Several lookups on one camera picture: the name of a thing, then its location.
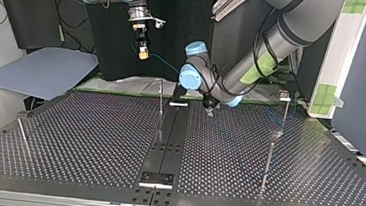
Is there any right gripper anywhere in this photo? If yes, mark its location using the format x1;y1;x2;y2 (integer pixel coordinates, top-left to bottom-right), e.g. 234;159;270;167
129;20;153;62

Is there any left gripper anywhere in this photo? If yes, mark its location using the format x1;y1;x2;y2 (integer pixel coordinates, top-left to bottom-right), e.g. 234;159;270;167
200;93;222;119

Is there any blue cable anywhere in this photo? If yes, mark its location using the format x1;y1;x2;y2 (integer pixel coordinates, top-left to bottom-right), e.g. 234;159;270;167
136;45;184;76

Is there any connector holder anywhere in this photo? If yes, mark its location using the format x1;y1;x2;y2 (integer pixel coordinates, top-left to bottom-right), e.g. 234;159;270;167
169;81;192;109

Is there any black panel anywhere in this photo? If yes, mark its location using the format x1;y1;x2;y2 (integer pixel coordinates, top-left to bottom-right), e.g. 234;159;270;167
78;0;218;91

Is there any grey board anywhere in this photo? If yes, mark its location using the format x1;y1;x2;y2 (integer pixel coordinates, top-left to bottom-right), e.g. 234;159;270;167
0;42;100;105

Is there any black wall cable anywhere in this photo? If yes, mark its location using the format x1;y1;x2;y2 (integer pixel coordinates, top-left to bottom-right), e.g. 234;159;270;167
45;0;99;53

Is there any thin black cable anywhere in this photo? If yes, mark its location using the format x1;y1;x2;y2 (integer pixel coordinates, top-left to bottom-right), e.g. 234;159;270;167
147;185;158;206

